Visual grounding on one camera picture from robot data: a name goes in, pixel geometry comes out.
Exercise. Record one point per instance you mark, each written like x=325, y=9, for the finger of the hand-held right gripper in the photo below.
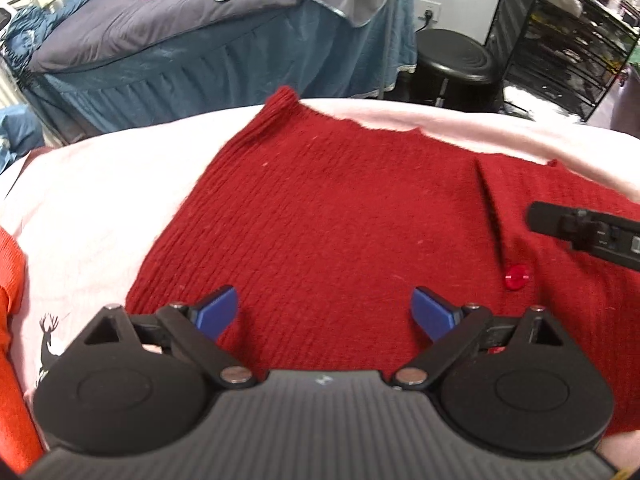
x=550, y=217

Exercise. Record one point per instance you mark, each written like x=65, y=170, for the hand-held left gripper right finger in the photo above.
x=432, y=310

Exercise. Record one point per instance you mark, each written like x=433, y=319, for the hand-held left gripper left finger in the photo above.
x=217, y=310

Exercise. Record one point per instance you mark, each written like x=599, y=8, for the dark red knit cardigan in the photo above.
x=340, y=220

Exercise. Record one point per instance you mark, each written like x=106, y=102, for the pink deer print blanket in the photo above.
x=95, y=205

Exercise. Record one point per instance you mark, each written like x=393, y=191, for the black round stool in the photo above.
x=457, y=62

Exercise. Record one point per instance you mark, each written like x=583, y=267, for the orange knit sweater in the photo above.
x=12, y=340

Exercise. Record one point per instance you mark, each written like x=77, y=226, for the bed with blue skirt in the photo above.
x=210, y=75

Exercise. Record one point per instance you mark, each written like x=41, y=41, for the crumpled blue cloth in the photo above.
x=17, y=132

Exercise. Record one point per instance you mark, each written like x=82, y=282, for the dark grey quilt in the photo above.
x=150, y=25

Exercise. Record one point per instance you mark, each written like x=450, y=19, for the white wall outlet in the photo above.
x=431, y=11

